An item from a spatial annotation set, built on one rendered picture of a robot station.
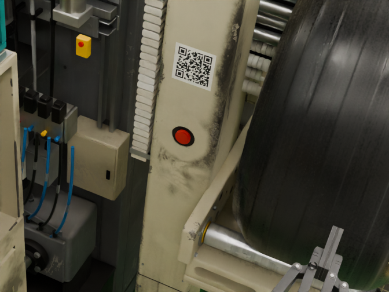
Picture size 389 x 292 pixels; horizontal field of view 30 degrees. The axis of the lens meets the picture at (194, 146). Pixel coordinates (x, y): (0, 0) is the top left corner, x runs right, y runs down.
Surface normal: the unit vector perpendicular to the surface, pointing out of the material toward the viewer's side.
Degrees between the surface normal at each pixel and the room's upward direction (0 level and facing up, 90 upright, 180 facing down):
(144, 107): 90
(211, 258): 0
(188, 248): 90
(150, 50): 90
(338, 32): 35
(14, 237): 90
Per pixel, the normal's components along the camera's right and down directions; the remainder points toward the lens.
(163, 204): -0.39, 0.57
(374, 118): -0.24, 0.01
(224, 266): 0.12, -0.75
